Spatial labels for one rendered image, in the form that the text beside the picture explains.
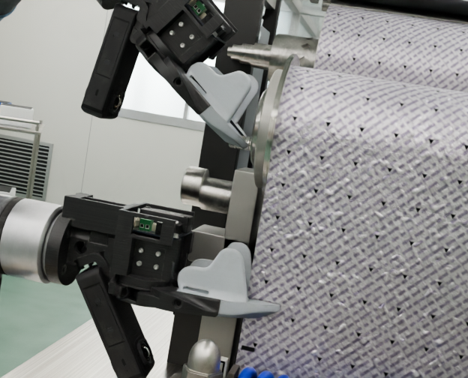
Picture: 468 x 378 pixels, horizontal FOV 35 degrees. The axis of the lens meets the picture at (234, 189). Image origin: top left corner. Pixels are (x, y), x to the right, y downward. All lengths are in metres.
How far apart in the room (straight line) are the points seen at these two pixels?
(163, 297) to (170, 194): 5.84
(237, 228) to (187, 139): 5.69
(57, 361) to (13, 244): 0.36
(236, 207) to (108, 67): 0.19
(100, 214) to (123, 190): 5.93
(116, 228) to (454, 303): 0.30
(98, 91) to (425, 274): 0.36
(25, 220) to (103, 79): 0.16
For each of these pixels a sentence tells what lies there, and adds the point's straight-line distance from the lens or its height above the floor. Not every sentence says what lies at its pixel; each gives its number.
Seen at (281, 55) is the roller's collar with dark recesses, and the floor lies 1.34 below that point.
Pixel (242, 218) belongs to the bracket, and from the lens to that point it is 0.75.
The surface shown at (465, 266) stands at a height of 1.16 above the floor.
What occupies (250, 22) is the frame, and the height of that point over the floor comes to 1.38.
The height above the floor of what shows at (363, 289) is 1.13.
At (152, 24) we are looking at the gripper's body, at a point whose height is 1.33.
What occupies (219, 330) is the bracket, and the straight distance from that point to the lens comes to 0.78.
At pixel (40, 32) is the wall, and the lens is 6.93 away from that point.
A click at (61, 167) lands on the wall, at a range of 6.81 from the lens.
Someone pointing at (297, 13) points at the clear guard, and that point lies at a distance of 1.72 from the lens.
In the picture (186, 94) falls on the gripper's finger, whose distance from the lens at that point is 0.71.
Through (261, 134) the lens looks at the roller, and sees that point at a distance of 0.67.
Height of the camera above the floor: 1.27
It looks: 6 degrees down
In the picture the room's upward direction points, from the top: 10 degrees clockwise
